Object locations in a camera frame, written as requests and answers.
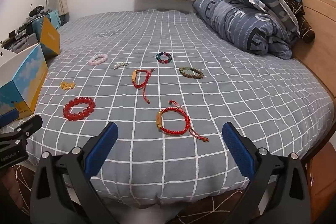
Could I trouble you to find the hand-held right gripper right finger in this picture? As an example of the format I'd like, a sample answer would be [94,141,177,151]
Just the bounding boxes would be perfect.
[222,122,311,224]

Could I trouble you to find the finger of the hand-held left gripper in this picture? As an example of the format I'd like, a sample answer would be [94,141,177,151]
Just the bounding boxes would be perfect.
[0,115,43,148]
[0,109,20,127]

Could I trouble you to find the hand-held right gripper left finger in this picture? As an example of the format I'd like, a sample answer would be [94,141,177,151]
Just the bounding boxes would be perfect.
[30,122,118,224]

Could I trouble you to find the green brown bead bracelet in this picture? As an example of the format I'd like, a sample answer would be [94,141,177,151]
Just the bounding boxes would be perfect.
[179,67,204,80]

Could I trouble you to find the sky print cardboard box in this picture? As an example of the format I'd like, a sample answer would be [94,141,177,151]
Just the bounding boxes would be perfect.
[0,43,49,122]

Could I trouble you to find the brown patterned rug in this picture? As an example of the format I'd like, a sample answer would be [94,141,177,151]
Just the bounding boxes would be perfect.
[0,161,263,224]

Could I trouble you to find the black electronic devices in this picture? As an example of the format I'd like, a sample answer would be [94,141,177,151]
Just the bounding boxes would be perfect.
[0,20,40,53]

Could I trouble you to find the yellow cardboard box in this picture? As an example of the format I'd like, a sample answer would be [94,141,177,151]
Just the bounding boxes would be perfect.
[39,16,61,58]

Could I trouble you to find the grey cloth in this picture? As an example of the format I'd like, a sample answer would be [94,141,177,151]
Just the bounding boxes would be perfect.
[29,5,53,18]

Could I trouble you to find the grey checked bed sheet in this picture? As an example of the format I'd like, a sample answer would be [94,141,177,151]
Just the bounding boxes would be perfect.
[26,9,334,207]

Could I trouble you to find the grey-blue patterned pillow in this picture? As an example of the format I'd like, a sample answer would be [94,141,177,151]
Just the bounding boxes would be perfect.
[228,0,301,36]

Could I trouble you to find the red bead bracelet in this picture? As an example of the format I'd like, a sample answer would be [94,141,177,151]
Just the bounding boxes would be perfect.
[63,97,95,121]

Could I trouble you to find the red cord bracelet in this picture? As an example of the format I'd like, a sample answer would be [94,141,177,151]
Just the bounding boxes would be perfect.
[157,100,210,142]
[131,68,155,104]

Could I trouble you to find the pink bead bracelet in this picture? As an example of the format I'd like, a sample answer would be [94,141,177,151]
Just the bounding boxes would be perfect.
[89,53,109,66]

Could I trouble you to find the multicolour glass bead bracelet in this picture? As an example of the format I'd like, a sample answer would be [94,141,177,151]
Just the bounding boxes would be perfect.
[155,52,173,64]

